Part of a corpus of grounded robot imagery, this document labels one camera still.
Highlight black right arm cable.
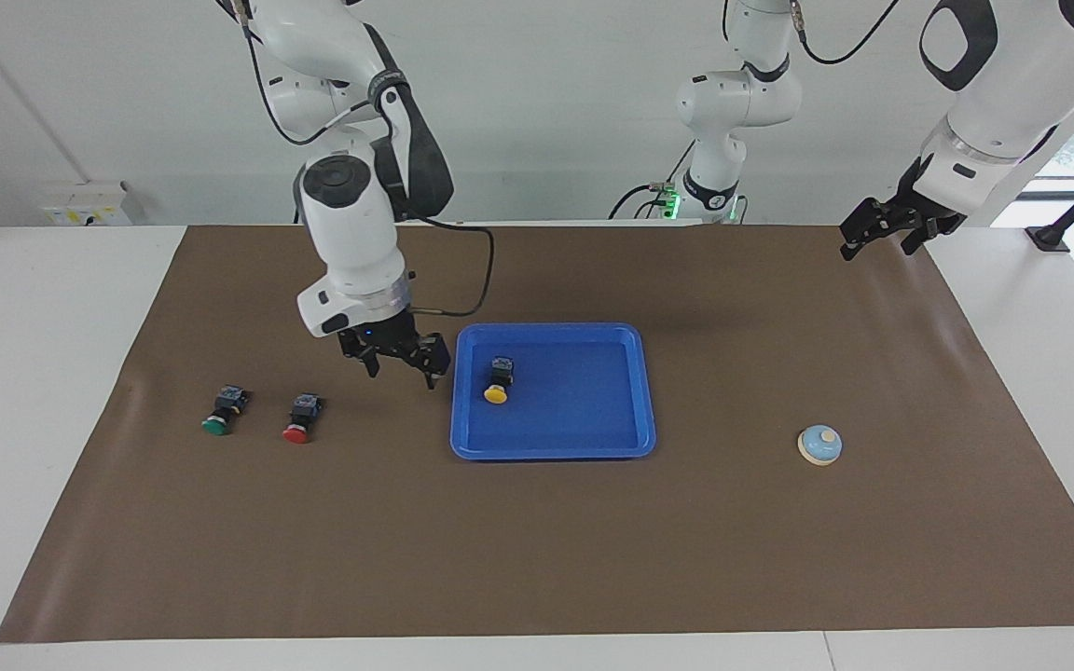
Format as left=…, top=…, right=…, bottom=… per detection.
left=237, top=0, right=497, bottom=320

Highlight green push button switch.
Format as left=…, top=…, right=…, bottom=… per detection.
left=200, top=383, right=250, bottom=436

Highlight brown table mat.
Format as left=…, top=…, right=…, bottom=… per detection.
left=0, top=224, right=1074, bottom=644

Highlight yellow push button switch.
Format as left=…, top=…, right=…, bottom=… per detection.
left=484, top=356, right=516, bottom=405

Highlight black left base cable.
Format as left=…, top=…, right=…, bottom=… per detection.
left=608, top=140, right=696, bottom=221

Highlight light blue desk bell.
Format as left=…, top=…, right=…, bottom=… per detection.
left=797, top=424, right=844, bottom=467

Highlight red push button switch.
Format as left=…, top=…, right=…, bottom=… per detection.
left=282, top=392, right=325, bottom=445

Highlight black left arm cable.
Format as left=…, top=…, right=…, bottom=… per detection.
left=787, top=0, right=902, bottom=66

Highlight white wall outlet box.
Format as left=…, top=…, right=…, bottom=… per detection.
left=41, top=180, right=132, bottom=227

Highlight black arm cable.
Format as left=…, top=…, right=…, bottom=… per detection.
left=787, top=0, right=902, bottom=66
left=237, top=0, right=497, bottom=320

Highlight blue plastic tray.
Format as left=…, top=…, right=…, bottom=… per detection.
left=449, top=322, right=657, bottom=462

